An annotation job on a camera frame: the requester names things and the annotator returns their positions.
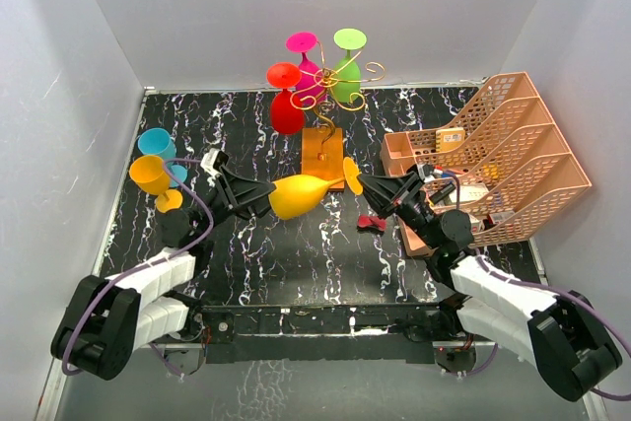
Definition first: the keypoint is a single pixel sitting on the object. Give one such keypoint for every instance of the pink wine glass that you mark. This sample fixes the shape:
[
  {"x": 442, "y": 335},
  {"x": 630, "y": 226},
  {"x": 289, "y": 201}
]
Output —
[{"x": 303, "y": 42}]

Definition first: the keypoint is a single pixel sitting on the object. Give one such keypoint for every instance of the pink file rack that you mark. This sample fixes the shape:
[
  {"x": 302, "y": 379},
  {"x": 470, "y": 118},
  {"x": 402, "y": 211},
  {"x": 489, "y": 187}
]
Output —
[{"x": 521, "y": 152}]

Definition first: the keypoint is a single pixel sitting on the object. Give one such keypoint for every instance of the green wine glass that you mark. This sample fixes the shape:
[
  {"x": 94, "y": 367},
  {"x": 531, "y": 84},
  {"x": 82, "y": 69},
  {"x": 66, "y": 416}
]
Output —
[{"x": 347, "y": 71}]

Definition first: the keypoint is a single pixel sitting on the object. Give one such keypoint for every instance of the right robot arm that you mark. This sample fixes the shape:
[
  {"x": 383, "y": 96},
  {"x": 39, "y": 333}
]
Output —
[{"x": 559, "y": 332}]

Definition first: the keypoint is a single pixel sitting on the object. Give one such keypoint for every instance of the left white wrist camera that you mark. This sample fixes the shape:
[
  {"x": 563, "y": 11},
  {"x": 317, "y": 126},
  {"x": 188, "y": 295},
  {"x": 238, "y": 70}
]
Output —
[{"x": 212, "y": 161}]

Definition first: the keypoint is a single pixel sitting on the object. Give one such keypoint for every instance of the pink desk organizer tray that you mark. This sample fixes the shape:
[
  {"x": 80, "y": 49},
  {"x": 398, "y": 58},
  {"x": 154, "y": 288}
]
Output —
[{"x": 402, "y": 151}]

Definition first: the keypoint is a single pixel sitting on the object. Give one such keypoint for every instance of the blue wine glass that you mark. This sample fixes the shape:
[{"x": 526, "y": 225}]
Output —
[{"x": 159, "y": 142}]

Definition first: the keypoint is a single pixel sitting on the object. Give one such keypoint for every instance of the orange card box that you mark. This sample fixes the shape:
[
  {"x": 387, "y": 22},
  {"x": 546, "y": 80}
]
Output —
[{"x": 448, "y": 139}]

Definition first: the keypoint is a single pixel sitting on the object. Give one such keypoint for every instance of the yellow-base amber wine glass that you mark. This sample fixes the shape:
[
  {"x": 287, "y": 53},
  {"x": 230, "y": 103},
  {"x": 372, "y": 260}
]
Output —
[{"x": 149, "y": 174}]

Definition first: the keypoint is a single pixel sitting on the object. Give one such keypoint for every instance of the red wine glass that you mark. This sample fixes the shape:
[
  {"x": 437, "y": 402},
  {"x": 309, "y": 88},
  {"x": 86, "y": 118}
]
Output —
[{"x": 285, "y": 111}]

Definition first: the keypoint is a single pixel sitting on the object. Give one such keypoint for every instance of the red bow hair clip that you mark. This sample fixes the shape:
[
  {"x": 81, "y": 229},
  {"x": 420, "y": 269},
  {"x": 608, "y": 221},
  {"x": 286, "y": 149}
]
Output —
[{"x": 373, "y": 223}]

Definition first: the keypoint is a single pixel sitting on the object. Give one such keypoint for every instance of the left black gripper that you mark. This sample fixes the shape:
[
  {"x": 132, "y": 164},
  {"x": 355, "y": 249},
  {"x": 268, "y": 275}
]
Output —
[{"x": 239, "y": 195}]

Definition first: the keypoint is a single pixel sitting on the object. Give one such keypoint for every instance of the gold wire wine glass rack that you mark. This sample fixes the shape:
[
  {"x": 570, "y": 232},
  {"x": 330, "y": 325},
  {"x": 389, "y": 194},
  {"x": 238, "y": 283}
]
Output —
[{"x": 322, "y": 150}]

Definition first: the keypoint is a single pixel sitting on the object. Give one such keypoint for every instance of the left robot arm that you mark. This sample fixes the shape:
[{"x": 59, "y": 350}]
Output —
[{"x": 109, "y": 318}]

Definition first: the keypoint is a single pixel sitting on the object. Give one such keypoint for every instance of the black yellow highlighter marker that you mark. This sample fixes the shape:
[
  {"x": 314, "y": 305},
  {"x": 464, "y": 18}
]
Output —
[{"x": 442, "y": 193}]

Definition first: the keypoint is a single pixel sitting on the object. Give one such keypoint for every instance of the white staples box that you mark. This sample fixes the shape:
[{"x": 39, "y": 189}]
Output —
[{"x": 486, "y": 208}]

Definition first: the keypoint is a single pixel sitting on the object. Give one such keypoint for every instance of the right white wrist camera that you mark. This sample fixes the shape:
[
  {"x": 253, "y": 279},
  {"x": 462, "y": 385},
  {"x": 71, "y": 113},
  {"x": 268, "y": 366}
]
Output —
[{"x": 428, "y": 173}]

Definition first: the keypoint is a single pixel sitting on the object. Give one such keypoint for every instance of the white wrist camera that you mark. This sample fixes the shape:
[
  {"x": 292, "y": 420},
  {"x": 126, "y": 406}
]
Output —
[
  {"x": 428, "y": 173},
  {"x": 212, "y": 161}
]

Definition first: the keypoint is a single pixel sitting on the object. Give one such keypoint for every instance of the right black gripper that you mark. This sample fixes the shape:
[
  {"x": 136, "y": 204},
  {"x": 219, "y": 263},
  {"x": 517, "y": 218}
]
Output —
[{"x": 402, "y": 188}]

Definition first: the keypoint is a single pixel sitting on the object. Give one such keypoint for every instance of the yellow-base orange wine glass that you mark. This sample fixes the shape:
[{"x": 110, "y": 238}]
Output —
[{"x": 296, "y": 195}]

